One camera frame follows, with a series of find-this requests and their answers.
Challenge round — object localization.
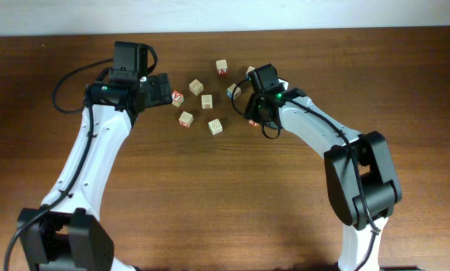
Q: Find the wooden block blue B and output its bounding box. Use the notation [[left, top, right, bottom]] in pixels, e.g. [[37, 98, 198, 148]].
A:
[[227, 84, 242, 100]]

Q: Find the wooden block green R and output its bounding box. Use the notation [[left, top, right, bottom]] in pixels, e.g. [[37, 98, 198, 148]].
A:
[[208, 119, 223, 135]]

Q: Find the wooden block red Z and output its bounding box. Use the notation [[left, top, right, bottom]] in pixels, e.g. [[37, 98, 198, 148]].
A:
[[248, 120, 259, 126]]

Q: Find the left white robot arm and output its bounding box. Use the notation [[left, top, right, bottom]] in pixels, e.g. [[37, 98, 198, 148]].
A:
[[17, 73, 172, 270]]

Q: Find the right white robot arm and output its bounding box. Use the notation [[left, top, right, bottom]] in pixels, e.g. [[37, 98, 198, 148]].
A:
[[244, 88, 403, 270]]

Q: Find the wooden block red Y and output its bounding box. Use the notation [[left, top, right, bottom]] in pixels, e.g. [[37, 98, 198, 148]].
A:
[[172, 90, 184, 107]]

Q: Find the wooden block blue side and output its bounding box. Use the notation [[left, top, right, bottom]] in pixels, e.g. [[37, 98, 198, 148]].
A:
[[245, 66, 255, 79]]

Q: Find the plain wooden block yellow edge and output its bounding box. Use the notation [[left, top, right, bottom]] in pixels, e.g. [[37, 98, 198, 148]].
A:
[[189, 79, 204, 96]]

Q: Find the wooden block red lower left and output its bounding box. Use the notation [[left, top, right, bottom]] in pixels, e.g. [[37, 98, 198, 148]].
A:
[[178, 111, 193, 127]]

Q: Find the wooden block centre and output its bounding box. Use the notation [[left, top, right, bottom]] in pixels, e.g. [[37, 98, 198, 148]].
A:
[[201, 94, 213, 109]]

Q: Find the wooden block red X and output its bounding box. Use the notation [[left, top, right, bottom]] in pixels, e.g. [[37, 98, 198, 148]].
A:
[[215, 59, 228, 77]]

